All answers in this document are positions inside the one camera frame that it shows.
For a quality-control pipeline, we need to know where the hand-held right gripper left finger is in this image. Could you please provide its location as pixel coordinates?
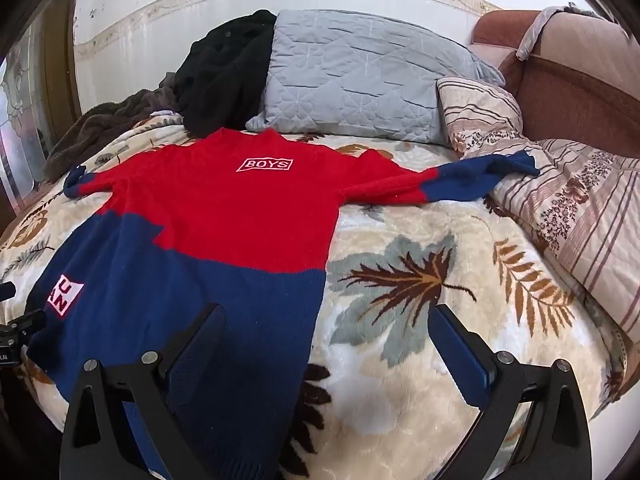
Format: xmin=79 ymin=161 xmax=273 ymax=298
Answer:
xmin=60 ymin=303 xmax=225 ymax=480

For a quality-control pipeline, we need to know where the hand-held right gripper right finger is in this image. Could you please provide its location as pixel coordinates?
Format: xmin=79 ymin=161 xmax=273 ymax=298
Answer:
xmin=430 ymin=303 xmax=592 ymax=480

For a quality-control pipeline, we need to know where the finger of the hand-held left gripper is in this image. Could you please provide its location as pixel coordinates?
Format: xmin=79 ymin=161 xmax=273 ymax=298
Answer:
xmin=0 ymin=309 xmax=47 ymax=347

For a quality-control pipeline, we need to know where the red and blue knit sweater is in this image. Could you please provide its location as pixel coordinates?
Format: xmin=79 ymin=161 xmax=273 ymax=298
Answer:
xmin=27 ymin=127 xmax=542 ymax=480

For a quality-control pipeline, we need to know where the cream leaf print blanket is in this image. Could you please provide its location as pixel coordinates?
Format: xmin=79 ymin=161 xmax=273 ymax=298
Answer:
xmin=0 ymin=112 xmax=626 ymax=480

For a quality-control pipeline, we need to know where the striped patterned cushion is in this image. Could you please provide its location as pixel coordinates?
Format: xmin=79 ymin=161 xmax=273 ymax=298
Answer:
xmin=436 ymin=76 xmax=640 ymax=346

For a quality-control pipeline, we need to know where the wooden framed glass door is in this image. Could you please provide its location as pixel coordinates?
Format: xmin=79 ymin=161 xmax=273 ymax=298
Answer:
xmin=0 ymin=15 xmax=83 ymax=221

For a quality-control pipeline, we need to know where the brown fleece blanket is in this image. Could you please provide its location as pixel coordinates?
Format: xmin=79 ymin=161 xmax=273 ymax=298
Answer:
xmin=42 ymin=72 xmax=183 ymax=183

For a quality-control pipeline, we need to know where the black fleece garment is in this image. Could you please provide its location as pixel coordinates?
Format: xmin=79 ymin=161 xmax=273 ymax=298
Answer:
xmin=172 ymin=9 xmax=278 ymax=138

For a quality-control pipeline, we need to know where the grey quilted pillow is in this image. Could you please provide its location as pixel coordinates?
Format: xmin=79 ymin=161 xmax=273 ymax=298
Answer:
xmin=245 ymin=9 xmax=506 ymax=148

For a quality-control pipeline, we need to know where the grey cloth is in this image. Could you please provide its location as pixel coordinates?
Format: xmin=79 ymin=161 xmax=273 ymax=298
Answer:
xmin=516 ymin=6 xmax=631 ymax=61

